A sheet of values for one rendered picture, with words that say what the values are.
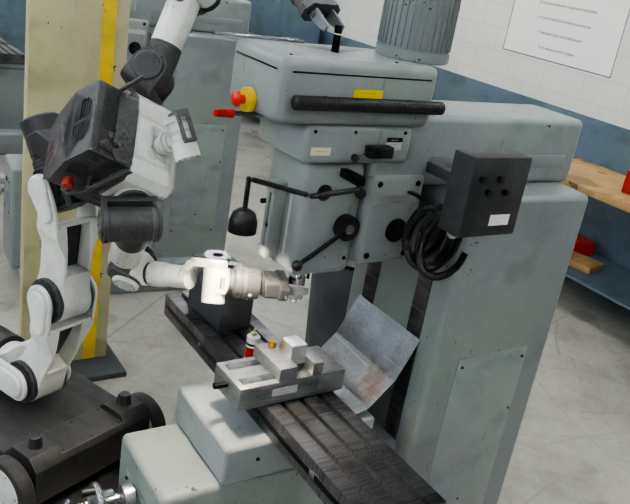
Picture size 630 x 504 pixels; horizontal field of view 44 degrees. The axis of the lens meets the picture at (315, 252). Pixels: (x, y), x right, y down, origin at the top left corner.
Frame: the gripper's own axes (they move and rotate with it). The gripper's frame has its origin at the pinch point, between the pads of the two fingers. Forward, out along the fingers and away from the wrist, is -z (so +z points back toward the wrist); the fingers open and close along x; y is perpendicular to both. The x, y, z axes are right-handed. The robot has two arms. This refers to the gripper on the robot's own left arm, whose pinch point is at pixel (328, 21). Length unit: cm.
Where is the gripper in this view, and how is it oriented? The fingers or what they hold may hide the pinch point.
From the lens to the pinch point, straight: 206.4
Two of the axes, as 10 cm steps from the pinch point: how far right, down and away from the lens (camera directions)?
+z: -5.3, -7.7, 3.5
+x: -6.9, 1.6, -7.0
